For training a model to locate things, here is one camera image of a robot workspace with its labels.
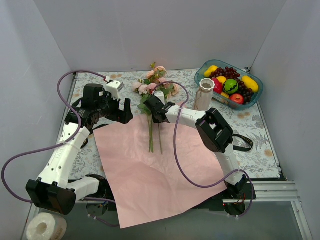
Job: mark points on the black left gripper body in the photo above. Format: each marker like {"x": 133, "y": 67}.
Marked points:
{"x": 121, "y": 113}

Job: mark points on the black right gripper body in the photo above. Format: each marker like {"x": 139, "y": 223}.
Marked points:
{"x": 157, "y": 110}

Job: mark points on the single pink flower stem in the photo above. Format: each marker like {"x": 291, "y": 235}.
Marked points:
{"x": 158, "y": 76}

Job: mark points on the purple wrapping paper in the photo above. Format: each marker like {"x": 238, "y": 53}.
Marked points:
{"x": 149, "y": 186}

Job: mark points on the pink artificial flower bouquet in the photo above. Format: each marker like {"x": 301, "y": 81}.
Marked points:
{"x": 144, "y": 87}

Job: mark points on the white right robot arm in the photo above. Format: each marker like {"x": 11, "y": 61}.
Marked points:
{"x": 215, "y": 133}

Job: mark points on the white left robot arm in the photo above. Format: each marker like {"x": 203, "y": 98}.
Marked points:
{"x": 52, "y": 190}

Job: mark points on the white ribbed ceramic vase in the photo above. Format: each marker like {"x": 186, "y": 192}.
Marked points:
{"x": 204, "y": 95}

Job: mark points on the floral patterned table mat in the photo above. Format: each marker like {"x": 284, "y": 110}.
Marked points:
{"x": 260, "y": 162}

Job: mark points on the pink red fruit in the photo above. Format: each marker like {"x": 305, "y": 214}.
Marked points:
{"x": 218, "y": 87}

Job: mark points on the yellow fruit piece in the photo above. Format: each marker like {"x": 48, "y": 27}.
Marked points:
{"x": 225, "y": 95}

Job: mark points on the yellow mango left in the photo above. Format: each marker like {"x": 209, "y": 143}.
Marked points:
{"x": 210, "y": 70}

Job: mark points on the yellow mango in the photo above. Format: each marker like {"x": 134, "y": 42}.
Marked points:
{"x": 210, "y": 70}
{"x": 250, "y": 83}

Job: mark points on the yellow lemon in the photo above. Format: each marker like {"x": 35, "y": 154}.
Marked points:
{"x": 221, "y": 79}

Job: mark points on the green round fruit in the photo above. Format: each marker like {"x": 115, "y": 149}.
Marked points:
{"x": 230, "y": 86}

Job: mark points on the red apple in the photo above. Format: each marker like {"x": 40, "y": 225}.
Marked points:
{"x": 237, "y": 98}

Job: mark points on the dark red grape bunch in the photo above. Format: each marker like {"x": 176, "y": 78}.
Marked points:
{"x": 231, "y": 73}

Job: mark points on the teal plastic fruit basket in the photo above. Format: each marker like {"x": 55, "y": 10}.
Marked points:
{"x": 220, "y": 64}

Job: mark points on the yellow mango right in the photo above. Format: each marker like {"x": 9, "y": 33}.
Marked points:
{"x": 250, "y": 83}

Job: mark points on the white toilet paper roll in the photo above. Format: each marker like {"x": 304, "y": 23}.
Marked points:
{"x": 46, "y": 226}

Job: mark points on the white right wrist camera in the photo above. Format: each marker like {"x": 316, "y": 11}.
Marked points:
{"x": 160, "y": 95}

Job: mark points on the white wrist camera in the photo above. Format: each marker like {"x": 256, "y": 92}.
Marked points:
{"x": 114, "y": 87}
{"x": 160, "y": 95}

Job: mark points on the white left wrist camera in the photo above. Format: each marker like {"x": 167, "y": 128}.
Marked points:
{"x": 114, "y": 87}

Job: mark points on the aluminium frame rail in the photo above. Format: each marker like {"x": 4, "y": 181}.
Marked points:
{"x": 276, "y": 191}

